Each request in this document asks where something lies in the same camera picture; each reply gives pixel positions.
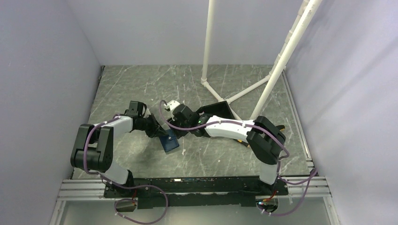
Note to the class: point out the blue card holder wallet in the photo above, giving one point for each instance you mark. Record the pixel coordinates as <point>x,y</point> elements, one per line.
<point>169,141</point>

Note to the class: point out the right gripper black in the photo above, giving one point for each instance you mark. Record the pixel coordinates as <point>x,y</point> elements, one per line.
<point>178,133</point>

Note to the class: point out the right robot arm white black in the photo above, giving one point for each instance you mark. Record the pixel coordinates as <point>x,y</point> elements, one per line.
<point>267,152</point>

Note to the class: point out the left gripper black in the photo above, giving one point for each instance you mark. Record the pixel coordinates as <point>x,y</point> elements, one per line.
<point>156,129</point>

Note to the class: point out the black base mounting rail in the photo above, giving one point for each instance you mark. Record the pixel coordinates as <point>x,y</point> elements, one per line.
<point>245,191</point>

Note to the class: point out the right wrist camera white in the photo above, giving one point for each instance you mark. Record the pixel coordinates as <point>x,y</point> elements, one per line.
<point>171,105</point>

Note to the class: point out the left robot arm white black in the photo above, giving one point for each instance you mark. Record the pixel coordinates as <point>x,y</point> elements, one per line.
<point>93,149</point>

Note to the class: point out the black card storage box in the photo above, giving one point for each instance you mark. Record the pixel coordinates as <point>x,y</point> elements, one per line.
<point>220,109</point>

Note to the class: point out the white pvc pipe frame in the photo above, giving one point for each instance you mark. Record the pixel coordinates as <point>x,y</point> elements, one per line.
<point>254,32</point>

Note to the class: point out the orange black screwdriver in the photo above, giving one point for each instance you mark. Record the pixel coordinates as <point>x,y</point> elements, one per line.
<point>277,130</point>

